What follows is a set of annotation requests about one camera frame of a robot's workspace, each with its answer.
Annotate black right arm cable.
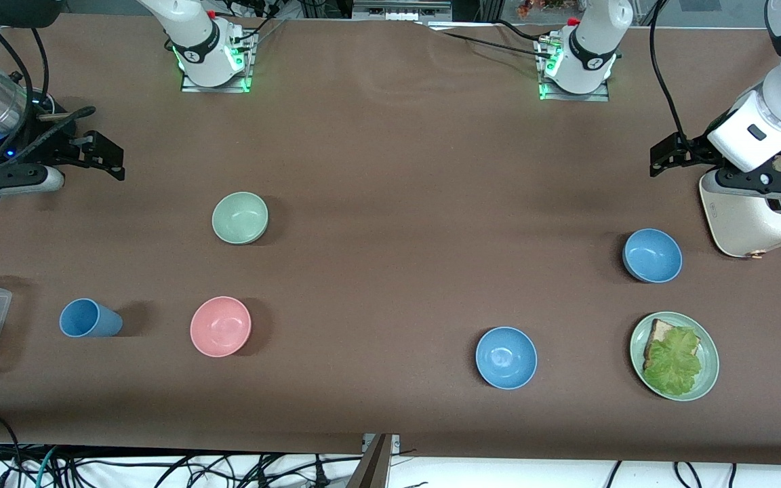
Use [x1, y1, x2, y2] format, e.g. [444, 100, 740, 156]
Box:
[0, 27, 52, 167]

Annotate dark wooden beam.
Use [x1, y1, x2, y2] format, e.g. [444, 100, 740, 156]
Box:
[345, 435, 393, 488]

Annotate green bowl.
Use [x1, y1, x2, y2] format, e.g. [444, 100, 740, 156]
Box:
[212, 192, 270, 245]

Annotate grey equipment box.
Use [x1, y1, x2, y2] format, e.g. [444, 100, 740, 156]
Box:
[352, 0, 454, 21]

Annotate green lettuce leaf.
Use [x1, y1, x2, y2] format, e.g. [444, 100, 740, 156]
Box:
[643, 327, 703, 397]

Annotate bread slice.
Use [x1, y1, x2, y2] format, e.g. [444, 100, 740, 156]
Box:
[643, 319, 702, 370]

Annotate blue bowl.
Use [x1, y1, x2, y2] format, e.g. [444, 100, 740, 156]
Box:
[622, 228, 683, 283]
[475, 327, 538, 390]

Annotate green plate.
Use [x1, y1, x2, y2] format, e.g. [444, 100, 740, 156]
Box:
[630, 311, 720, 402]

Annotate pink bowl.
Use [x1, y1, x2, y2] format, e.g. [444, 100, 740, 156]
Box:
[190, 296, 253, 358]

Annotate white paper strip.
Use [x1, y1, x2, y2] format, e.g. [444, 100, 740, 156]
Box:
[424, 20, 501, 32]

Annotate cream white toaster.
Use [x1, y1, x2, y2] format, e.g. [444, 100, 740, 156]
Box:
[699, 152, 781, 259]

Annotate teal cable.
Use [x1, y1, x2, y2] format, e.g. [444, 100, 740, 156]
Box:
[33, 446, 60, 488]

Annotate blue cup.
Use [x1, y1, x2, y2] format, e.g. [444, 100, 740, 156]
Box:
[59, 298, 123, 338]

